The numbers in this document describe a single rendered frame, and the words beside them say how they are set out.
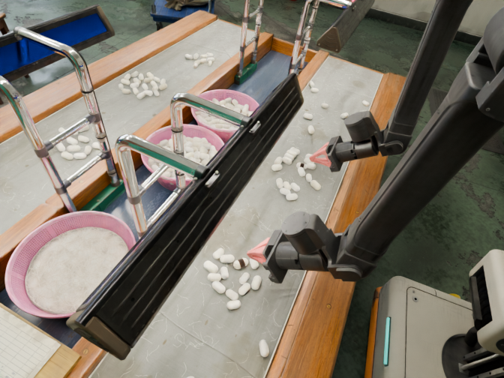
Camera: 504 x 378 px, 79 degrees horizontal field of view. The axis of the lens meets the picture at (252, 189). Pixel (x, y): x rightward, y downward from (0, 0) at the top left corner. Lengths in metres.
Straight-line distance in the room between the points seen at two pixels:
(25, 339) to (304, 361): 0.53
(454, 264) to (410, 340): 0.83
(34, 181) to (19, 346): 0.46
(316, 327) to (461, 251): 1.60
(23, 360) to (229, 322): 0.38
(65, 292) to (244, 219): 0.46
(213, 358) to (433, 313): 1.04
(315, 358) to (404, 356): 0.70
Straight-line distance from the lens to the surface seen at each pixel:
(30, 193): 1.03
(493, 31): 0.39
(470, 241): 2.34
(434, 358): 1.45
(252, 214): 0.88
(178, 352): 0.72
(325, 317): 0.76
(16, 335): 0.77
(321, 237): 0.55
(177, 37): 1.72
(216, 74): 1.42
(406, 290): 1.51
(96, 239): 0.87
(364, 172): 1.09
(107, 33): 1.00
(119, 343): 0.40
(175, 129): 0.66
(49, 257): 0.89
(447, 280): 2.06
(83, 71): 0.78
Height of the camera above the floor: 1.44
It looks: 48 degrees down
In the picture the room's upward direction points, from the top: 11 degrees clockwise
